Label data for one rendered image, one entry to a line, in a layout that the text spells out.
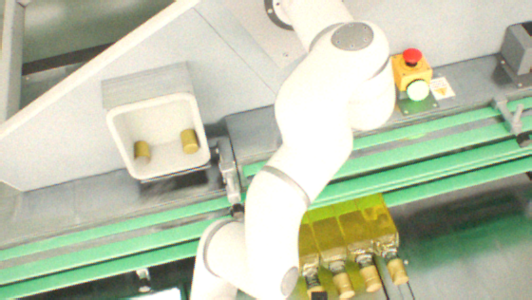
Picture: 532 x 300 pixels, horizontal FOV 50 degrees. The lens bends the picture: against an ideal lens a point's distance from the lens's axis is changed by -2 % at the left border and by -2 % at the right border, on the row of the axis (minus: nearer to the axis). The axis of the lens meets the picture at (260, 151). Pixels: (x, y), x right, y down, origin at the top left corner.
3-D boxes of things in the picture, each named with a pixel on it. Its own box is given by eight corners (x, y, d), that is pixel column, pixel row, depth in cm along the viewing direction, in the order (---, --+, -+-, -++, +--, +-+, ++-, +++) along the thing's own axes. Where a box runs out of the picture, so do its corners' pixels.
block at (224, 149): (219, 166, 131) (225, 191, 127) (213, 140, 124) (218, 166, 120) (235, 162, 132) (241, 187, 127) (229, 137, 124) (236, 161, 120)
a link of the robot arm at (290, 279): (241, 157, 84) (175, 233, 79) (306, 178, 73) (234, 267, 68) (285, 215, 91) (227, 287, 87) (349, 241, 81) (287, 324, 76)
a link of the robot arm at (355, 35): (267, 188, 87) (236, 121, 74) (357, 80, 95) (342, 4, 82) (318, 216, 82) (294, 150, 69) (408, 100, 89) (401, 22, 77)
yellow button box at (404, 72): (386, 77, 130) (398, 100, 126) (389, 52, 125) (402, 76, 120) (415, 70, 131) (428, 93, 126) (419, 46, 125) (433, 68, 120)
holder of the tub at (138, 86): (137, 163, 134) (140, 190, 129) (101, 80, 113) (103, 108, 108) (209, 146, 135) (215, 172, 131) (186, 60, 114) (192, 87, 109)
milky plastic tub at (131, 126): (130, 151, 130) (133, 182, 124) (100, 82, 112) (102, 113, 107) (205, 134, 131) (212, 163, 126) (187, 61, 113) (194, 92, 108)
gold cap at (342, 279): (332, 282, 120) (338, 301, 117) (332, 274, 117) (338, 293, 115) (349, 277, 120) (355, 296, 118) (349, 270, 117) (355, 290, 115)
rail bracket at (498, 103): (485, 103, 125) (515, 150, 117) (493, 80, 120) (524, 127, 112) (503, 100, 126) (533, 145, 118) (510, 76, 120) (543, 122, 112)
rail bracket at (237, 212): (227, 196, 129) (237, 244, 121) (215, 150, 115) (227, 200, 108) (239, 193, 129) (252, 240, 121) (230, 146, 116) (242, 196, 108)
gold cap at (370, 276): (358, 274, 120) (365, 293, 118) (359, 267, 118) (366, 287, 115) (374, 271, 121) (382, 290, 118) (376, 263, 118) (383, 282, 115)
